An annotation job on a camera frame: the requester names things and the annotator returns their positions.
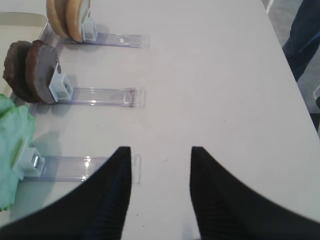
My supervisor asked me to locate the clear lettuce pusher track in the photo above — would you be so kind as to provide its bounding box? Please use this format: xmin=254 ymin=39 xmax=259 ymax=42
xmin=22 ymin=154 xmax=143 ymax=185

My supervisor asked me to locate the rear bread slice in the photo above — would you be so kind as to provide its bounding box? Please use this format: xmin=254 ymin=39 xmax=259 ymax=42
xmin=65 ymin=0 xmax=91 ymax=42

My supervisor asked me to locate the bread slice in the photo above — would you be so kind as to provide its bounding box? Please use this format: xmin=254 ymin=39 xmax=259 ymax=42
xmin=65 ymin=0 xmax=91 ymax=42
xmin=46 ymin=0 xmax=71 ymax=38

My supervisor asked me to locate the brown meat patty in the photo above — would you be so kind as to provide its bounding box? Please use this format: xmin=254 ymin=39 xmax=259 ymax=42
xmin=25 ymin=40 xmax=61 ymax=105
xmin=3 ymin=40 xmax=36 ymax=103

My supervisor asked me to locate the person leg in jeans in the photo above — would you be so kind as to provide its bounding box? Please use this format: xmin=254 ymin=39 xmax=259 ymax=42
xmin=282 ymin=0 xmax=320 ymax=81

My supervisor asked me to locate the white patty pusher block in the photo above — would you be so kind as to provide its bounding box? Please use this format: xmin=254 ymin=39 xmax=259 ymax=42
xmin=48 ymin=70 xmax=74 ymax=103

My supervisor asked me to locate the white bread pusher block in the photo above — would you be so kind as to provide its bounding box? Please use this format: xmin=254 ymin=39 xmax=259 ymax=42
xmin=81 ymin=17 xmax=98 ymax=42

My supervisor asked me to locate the clear patty pusher track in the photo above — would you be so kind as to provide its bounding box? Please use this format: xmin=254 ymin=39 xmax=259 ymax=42
xmin=57 ymin=87 xmax=146 ymax=108

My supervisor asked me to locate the white lettuce pusher block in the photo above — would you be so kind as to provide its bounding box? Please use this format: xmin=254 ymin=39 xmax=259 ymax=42
xmin=12 ymin=137 xmax=46 ymax=180

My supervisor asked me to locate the rear brown meat patty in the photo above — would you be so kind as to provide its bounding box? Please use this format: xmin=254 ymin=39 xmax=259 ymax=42
xmin=25 ymin=40 xmax=61 ymax=105

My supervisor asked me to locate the green lettuce leaf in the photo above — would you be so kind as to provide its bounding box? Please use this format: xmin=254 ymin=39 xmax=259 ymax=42
xmin=0 ymin=94 xmax=35 ymax=211

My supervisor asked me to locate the front bread slice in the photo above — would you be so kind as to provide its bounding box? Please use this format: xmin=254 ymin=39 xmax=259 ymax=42
xmin=46 ymin=0 xmax=71 ymax=38

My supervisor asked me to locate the clear bread pusher track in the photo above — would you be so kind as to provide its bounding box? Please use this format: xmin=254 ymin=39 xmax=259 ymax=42
xmin=62 ymin=32 xmax=150 ymax=49

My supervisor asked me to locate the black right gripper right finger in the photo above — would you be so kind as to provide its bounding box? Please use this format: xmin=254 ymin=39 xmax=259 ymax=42
xmin=189 ymin=146 xmax=320 ymax=240

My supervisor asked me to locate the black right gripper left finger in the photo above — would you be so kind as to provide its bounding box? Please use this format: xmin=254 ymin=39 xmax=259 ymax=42
xmin=0 ymin=146 xmax=132 ymax=240

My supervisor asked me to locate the front brown meat patty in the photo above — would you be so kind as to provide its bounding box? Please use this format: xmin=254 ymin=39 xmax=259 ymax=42
xmin=3 ymin=40 xmax=36 ymax=103

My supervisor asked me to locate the white rectangular serving tray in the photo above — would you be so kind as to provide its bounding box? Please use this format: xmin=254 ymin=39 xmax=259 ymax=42
xmin=0 ymin=11 xmax=49 ymax=98

